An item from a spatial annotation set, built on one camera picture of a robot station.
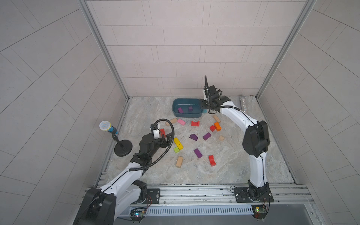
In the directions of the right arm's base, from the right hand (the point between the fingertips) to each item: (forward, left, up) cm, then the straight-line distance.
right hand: (201, 102), depth 95 cm
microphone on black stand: (-24, +51, -11) cm, 58 cm away
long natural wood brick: (-4, +21, -13) cm, 26 cm away
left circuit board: (-58, +37, -11) cm, 70 cm away
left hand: (-19, +22, -3) cm, 30 cm away
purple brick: (+3, +15, -11) cm, 19 cm away
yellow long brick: (-23, +17, -13) cm, 31 cm away
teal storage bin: (+10, +11, -10) cm, 18 cm away
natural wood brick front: (-34, +17, -14) cm, 40 cm away
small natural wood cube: (-20, -11, -14) cm, 27 cm away
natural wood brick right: (-5, -11, -14) cm, 18 cm away
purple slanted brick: (-18, -2, -15) cm, 23 cm away
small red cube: (-12, -7, -14) cm, 20 cm away
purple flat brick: (-29, +5, -15) cm, 33 cm away
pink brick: (-7, +14, -13) cm, 20 cm away
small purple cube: (+4, +7, -11) cm, 14 cm away
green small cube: (-27, +19, -13) cm, 35 cm away
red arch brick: (-8, +5, -14) cm, 17 cm away
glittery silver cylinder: (+12, -36, -12) cm, 39 cm away
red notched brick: (-34, -3, -15) cm, 37 cm away
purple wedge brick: (-18, +7, -15) cm, 24 cm away
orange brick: (-11, -11, -13) cm, 20 cm away
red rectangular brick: (-15, +27, -11) cm, 33 cm away
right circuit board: (-60, -22, -17) cm, 66 cm away
